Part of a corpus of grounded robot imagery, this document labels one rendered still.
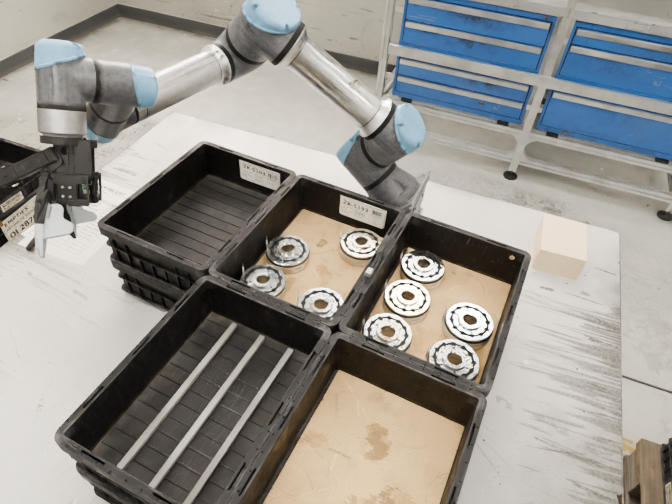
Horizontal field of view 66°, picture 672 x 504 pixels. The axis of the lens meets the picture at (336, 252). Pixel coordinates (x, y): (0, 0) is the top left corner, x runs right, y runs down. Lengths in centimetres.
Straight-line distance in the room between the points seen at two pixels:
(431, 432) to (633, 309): 177
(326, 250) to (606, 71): 193
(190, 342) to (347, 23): 314
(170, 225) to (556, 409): 101
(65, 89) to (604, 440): 124
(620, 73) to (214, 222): 211
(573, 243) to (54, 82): 128
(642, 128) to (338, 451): 240
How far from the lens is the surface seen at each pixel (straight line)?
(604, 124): 298
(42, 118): 100
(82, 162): 100
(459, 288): 124
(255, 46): 126
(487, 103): 295
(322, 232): 131
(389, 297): 114
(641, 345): 253
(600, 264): 165
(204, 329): 113
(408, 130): 132
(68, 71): 99
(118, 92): 101
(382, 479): 96
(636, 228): 311
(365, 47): 396
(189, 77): 123
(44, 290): 149
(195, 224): 136
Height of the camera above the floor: 172
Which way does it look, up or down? 45 degrees down
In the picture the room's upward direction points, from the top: 4 degrees clockwise
